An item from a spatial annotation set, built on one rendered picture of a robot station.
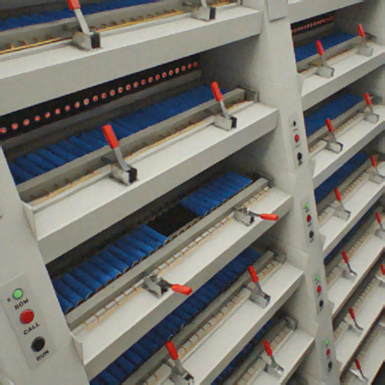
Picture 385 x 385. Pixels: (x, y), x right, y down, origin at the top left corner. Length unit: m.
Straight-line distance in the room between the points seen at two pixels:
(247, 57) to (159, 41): 0.32
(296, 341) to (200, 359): 0.38
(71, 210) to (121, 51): 0.24
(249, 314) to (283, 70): 0.53
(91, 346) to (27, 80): 0.39
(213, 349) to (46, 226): 0.47
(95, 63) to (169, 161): 0.21
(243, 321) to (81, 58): 0.63
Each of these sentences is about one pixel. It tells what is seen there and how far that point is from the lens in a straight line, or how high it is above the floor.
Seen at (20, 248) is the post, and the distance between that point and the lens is 0.62.
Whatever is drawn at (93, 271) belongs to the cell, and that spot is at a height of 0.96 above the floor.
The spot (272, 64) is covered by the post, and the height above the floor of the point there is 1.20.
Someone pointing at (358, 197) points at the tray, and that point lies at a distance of 1.51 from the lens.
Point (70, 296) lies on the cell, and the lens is 0.78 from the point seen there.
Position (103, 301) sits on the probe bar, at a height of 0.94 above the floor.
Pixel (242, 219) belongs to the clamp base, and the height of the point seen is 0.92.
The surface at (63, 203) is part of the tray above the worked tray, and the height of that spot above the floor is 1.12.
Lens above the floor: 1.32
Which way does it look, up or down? 20 degrees down
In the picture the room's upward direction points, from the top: 13 degrees counter-clockwise
